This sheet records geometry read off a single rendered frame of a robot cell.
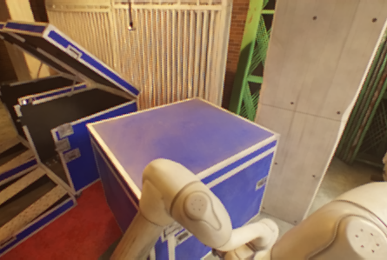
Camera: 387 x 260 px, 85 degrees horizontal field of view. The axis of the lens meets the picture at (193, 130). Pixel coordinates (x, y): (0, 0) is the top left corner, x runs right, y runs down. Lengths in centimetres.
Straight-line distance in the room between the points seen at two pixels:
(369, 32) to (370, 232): 151
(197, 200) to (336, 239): 29
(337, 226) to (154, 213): 46
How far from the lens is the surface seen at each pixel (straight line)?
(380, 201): 50
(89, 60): 226
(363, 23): 179
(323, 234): 39
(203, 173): 126
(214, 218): 55
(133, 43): 389
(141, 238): 72
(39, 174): 316
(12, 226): 281
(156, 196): 64
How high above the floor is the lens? 189
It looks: 29 degrees down
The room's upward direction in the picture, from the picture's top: 2 degrees clockwise
